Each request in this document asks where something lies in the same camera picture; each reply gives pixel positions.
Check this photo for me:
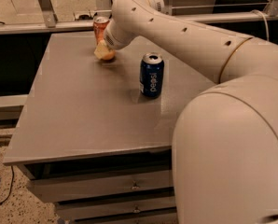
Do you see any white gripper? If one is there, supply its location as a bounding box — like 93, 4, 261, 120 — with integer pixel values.
94, 21, 136, 59

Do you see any orange soda can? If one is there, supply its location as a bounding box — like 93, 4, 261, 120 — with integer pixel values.
93, 16, 109, 43

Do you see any grey drawer cabinet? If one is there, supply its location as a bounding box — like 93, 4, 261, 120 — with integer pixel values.
4, 33, 213, 224

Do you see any orange fruit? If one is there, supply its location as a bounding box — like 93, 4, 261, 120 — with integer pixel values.
100, 50, 116, 61

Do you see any white cable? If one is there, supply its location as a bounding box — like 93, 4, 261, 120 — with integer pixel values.
251, 9, 271, 42

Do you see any blue pepsi can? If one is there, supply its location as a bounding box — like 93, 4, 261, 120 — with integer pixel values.
140, 52, 164, 98

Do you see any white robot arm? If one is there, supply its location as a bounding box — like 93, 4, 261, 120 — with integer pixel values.
104, 0, 278, 224

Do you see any grey metal rail frame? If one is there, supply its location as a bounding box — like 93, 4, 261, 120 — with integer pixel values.
0, 0, 278, 33

